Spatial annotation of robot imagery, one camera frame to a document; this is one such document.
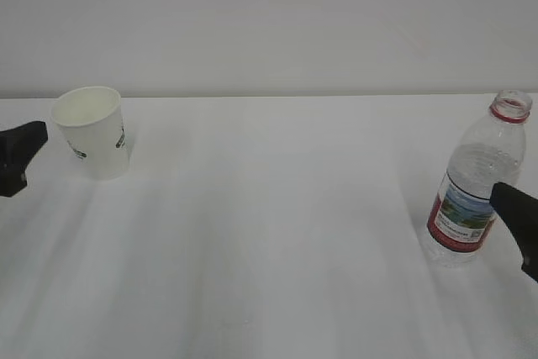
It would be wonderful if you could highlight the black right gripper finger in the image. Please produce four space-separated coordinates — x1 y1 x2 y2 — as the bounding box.
489 182 538 282

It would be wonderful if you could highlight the white paper cup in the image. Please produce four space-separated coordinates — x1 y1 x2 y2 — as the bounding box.
51 87 129 180

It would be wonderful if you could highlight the clear water bottle red label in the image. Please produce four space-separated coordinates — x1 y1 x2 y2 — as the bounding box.
421 90 532 267

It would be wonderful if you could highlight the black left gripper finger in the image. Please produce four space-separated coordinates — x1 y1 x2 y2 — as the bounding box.
0 121 48 198

